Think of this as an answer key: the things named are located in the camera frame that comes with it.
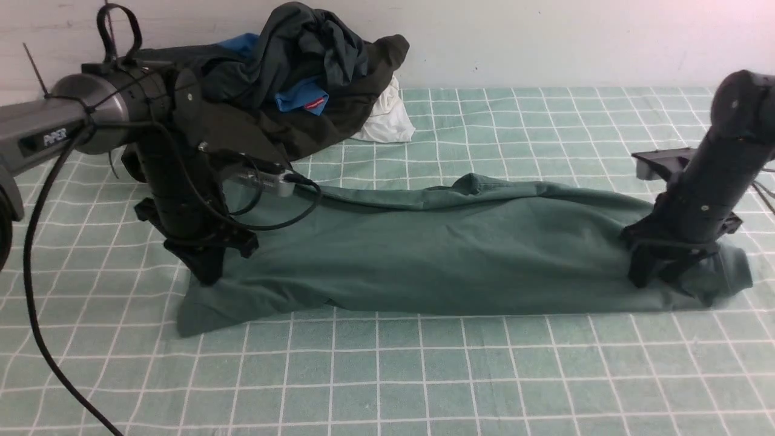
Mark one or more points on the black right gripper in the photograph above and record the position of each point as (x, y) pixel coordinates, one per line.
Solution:
(675, 226)

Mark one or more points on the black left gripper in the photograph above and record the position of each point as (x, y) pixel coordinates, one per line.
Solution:
(190, 205)

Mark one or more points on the green long sleeve shirt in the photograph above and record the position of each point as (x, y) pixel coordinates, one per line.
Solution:
(481, 246)

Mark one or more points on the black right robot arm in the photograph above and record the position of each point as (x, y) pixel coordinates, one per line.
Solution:
(704, 183)

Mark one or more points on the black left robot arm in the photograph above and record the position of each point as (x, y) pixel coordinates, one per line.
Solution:
(155, 109)

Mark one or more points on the dark olive shirt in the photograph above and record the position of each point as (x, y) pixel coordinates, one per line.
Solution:
(278, 136)

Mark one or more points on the blue shirt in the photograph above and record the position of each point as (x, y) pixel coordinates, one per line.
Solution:
(303, 93)

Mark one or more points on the white shirt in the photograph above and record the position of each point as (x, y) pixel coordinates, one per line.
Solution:
(389, 122)

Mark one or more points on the dark grey shirt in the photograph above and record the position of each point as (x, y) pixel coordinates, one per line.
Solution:
(297, 42)

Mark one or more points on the green checkered table cloth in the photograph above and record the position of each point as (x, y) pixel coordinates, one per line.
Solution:
(106, 292)

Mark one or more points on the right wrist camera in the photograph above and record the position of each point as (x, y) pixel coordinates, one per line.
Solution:
(662, 164)

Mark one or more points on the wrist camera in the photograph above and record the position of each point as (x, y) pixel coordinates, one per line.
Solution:
(251, 171)
(662, 164)

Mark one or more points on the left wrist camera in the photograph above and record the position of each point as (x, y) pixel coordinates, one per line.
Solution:
(251, 171)

